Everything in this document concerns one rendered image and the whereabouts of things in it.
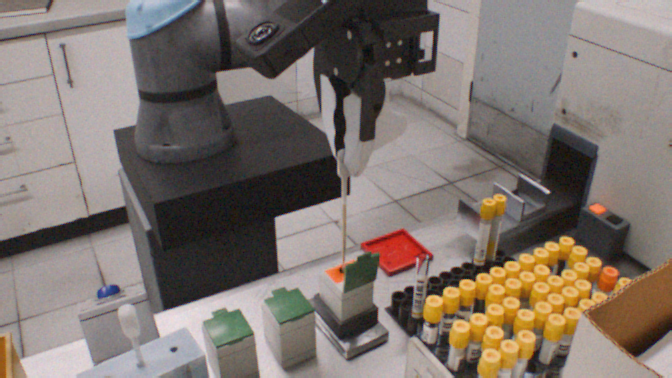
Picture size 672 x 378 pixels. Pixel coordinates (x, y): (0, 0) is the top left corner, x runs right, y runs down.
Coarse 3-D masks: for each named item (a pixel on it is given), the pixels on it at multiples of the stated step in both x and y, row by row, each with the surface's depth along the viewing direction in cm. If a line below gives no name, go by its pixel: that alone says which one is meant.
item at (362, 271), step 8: (360, 256) 56; (368, 256) 56; (376, 256) 57; (352, 264) 56; (360, 264) 56; (368, 264) 57; (376, 264) 58; (344, 272) 56; (352, 272) 56; (360, 272) 57; (368, 272) 58; (376, 272) 59; (344, 280) 57; (352, 280) 57; (360, 280) 58; (368, 280) 59; (344, 288) 57; (352, 288) 58
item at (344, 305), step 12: (336, 264) 63; (324, 276) 61; (336, 276) 60; (324, 288) 62; (336, 288) 59; (360, 288) 59; (372, 288) 60; (324, 300) 63; (336, 300) 60; (348, 300) 59; (360, 300) 60; (372, 300) 61; (336, 312) 61; (348, 312) 60; (360, 312) 61
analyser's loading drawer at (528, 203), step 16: (560, 176) 85; (496, 192) 77; (512, 192) 80; (528, 192) 78; (544, 192) 76; (560, 192) 81; (576, 192) 81; (464, 208) 75; (512, 208) 75; (528, 208) 77; (544, 208) 76; (560, 208) 77; (464, 224) 76; (512, 224) 74; (528, 224) 75
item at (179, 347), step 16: (176, 336) 49; (192, 336) 50; (128, 352) 48; (144, 352) 48; (160, 352) 48; (176, 352) 48; (192, 352) 48; (96, 368) 46; (112, 368) 46; (128, 368) 46; (144, 368) 46; (160, 368) 46; (176, 368) 47; (192, 368) 48; (208, 368) 49
